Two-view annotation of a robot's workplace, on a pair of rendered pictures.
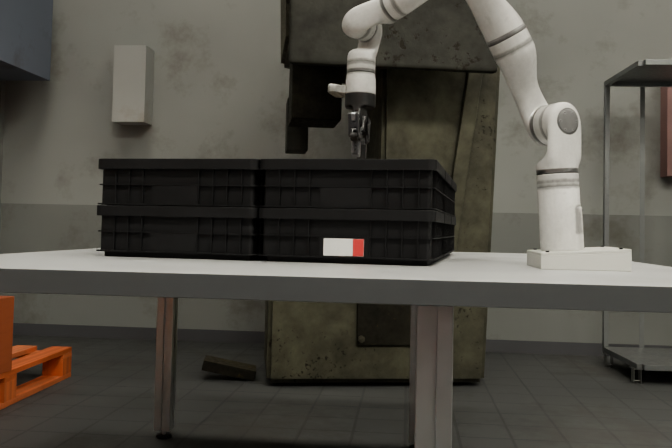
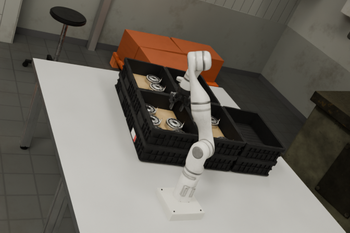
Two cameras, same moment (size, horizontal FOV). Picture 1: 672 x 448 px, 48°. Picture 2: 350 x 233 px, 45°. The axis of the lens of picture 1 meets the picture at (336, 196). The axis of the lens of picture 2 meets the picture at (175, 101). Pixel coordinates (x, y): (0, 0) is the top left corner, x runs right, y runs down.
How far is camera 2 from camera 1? 211 cm
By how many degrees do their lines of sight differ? 55
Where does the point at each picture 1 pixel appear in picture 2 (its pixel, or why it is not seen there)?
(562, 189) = (183, 175)
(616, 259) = (168, 212)
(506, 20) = (192, 96)
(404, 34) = not seen: outside the picture
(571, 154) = (192, 165)
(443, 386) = (61, 186)
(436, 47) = not seen: outside the picture
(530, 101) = (201, 134)
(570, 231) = (177, 191)
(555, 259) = (158, 193)
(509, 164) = not seen: outside the picture
